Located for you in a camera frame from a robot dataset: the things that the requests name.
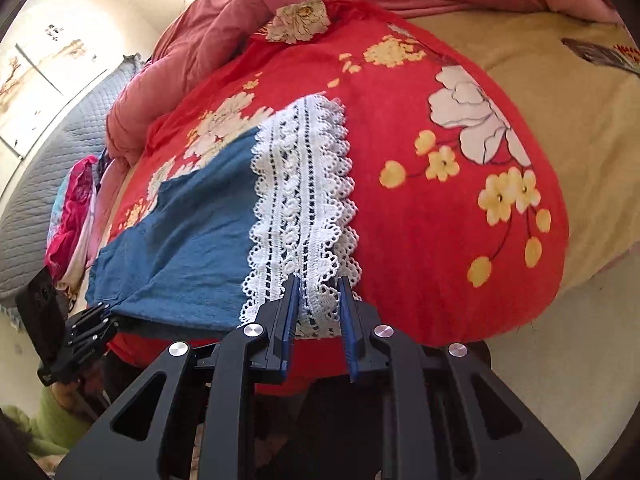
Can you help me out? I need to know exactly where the blossom wall painting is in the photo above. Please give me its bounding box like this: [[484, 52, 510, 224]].
[[0, 20, 108, 156]]

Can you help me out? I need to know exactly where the person's left forearm green sleeve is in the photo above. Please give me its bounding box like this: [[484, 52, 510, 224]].
[[27, 385, 93, 458]]

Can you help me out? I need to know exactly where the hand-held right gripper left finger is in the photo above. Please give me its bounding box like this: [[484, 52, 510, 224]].
[[55, 274, 301, 480]]

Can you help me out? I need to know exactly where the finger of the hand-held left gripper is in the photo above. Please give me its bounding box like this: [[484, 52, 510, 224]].
[[64, 316, 122, 363], [65, 302, 117, 333]]

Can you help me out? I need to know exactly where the pink quilt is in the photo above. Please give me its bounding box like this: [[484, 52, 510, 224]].
[[105, 0, 626, 166]]

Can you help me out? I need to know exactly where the red floral blanket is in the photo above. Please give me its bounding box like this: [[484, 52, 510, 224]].
[[105, 0, 571, 396]]

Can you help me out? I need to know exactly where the grey quilted headboard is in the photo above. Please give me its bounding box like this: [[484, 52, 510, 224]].
[[0, 55, 146, 306]]

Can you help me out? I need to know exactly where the blue denim pants lace trim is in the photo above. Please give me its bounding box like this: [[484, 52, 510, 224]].
[[85, 94, 363, 340]]

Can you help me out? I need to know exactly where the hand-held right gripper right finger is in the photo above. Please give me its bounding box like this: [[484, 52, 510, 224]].
[[337, 276, 583, 480]]

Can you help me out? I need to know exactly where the pile of colourful clothes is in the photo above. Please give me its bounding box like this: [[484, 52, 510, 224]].
[[44, 155, 101, 291]]

